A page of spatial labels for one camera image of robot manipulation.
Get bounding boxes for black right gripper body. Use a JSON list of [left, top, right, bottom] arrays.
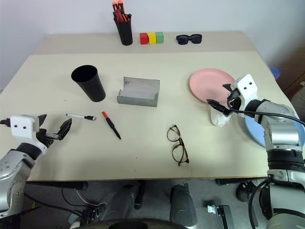
[[227, 88, 242, 111]]

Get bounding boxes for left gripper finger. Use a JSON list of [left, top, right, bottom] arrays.
[[56, 118, 72, 141], [37, 114, 48, 127]]

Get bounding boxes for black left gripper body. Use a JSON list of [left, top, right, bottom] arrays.
[[35, 128, 61, 148]]

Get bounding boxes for white marker pen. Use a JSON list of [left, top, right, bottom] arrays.
[[66, 113, 97, 121]]

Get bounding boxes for red and black pen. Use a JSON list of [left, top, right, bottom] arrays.
[[102, 111, 122, 141]]

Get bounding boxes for tortoiseshell eyeglasses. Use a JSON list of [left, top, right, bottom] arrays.
[[166, 124, 191, 167]]

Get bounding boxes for grey glasses case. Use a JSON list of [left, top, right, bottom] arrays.
[[116, 76, 160, 108]]

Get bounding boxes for white cup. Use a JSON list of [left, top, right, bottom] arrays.
[[210, 106, 231, 127]]

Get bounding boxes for pink plate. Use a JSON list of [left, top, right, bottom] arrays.
[[189, 68, 237, 104]]

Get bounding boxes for blue plate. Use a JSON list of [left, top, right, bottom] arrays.
[[244, 116, 268, 148]]

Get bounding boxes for blue round stool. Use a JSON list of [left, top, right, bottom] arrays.
[[270, 67, 283, 80]]

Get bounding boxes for wide black cup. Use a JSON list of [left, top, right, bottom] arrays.
[[71, 64, 107, 103]]

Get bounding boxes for black sunglasses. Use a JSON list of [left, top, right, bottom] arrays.
[[176, 34, 203, 46]]

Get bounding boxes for black floor connector box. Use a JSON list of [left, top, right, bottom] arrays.
[[80, 207, 106, 223]]

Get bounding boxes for black caster wheel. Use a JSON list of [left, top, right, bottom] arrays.
[[235, 181, 257, 202]]

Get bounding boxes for dark grey rounded shape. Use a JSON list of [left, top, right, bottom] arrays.
[[169, 183, 199, 227]]

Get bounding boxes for tall black pen holder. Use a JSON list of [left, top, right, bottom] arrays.
[[113, 13, 133, 46]]

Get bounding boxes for orange capped red pen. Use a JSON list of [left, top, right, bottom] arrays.
[[118, 0, 126, 21], [112, 1, 120, 22]]

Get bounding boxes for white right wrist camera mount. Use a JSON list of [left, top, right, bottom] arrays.
[[230, 73, 259, 118]]

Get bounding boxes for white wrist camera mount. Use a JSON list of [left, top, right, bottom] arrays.
[[230, 73, 259, 118], [9, 114, 40, 139]]

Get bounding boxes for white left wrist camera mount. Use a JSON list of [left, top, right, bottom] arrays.
[[9, 114, 40, 139]]

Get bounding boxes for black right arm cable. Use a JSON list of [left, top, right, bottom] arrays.
[[227, 98, 305, 125]]

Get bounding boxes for long black table frame bar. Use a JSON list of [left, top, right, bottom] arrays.
[[25, 181, 89, 191]]

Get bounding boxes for metal bracket with black plate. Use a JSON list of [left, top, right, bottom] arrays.
[[206, 204, 234, 229]]

